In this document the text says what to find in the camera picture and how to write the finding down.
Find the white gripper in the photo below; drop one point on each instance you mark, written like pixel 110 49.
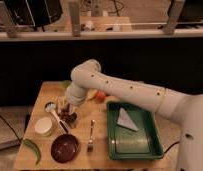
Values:
pixel 64 105

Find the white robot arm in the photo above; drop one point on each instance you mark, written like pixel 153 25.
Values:
pixel 183 109

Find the purple bowl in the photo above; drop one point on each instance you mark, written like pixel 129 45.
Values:
pixel 65 148

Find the green leafy vegetable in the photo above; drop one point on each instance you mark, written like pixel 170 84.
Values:
pixel 65 84

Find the wooden board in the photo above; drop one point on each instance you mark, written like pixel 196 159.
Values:
pixel 97 159

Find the white round container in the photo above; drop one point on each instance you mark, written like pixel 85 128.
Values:
pixel 43 126

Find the yellow banana piece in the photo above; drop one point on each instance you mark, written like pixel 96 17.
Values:
pixel 91 94

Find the orange red fruit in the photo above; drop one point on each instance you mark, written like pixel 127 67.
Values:
pixel 100 97

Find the silver fork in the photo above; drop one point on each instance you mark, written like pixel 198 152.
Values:
pixel 91 142

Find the green chili pepper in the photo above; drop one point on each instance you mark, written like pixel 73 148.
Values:
pixel 30 144

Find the grey folded cloth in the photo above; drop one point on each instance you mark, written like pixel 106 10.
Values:
pixel 124 120

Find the green plastic tray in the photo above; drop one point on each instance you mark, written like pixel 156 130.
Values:
pixel 127 144

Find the black monitor left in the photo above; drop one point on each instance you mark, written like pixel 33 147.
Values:
pixel 34 12

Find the measuring spoon with black handle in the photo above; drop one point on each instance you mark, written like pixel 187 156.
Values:
pixel 51 108

